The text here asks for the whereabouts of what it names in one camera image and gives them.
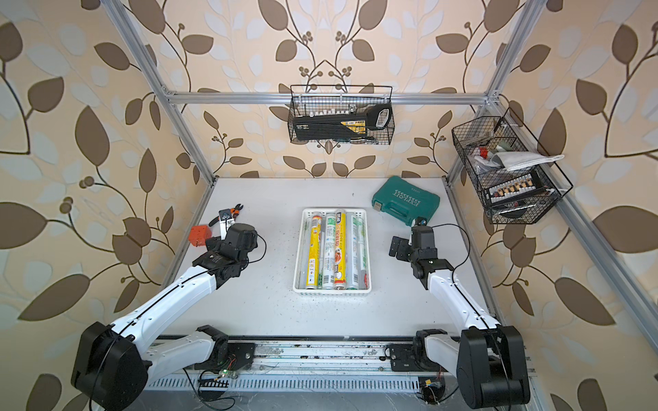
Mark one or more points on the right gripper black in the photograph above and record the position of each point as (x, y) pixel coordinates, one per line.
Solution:
(404, 243)

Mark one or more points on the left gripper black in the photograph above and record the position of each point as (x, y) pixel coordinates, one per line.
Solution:
(217, 245)

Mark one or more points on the white text wrap roll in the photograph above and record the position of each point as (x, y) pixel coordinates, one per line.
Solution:
(353, 255)

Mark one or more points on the green red-cap wrap roll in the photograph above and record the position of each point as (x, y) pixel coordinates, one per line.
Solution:
(303, 255)

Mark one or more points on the white plastic perforated basket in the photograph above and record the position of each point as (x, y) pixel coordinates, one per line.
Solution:
(309, 212)

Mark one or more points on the white green wrap roll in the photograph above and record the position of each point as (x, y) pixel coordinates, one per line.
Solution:
(363, 257)

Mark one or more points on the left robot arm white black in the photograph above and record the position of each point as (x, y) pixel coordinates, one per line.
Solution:
(114, 363)

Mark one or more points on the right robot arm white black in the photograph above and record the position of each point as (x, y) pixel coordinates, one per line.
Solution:
(487, 358)

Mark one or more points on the socket set in right basket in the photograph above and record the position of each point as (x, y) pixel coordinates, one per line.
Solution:
(517, 188)

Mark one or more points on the white paper in right basket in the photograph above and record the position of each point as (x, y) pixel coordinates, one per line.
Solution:
(517, 161)

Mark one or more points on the black yellow tool in basket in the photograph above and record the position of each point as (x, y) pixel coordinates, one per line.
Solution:
(369, 124)

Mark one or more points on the red black pliers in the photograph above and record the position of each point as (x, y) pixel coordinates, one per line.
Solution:
(236, 211)

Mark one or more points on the green plastic tool case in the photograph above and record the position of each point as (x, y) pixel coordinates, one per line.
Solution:
(405, 201)

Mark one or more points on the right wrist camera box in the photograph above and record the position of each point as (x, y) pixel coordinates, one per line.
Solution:
(423, 243)

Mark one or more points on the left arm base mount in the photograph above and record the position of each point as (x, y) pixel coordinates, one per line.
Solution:
(230, 356)

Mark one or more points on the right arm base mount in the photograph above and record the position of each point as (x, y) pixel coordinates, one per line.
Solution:
(411, 358)

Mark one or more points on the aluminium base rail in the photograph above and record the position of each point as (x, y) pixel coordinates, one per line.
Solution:
(279, 355)

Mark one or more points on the right wall wire basket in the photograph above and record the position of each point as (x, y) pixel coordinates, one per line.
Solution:
(477, 140)

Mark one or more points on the wall wire basket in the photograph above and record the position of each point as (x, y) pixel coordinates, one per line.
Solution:
(477, 140)
(314, 96)

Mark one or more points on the back wall wire basket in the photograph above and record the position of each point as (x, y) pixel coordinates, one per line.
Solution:
(314, 96)

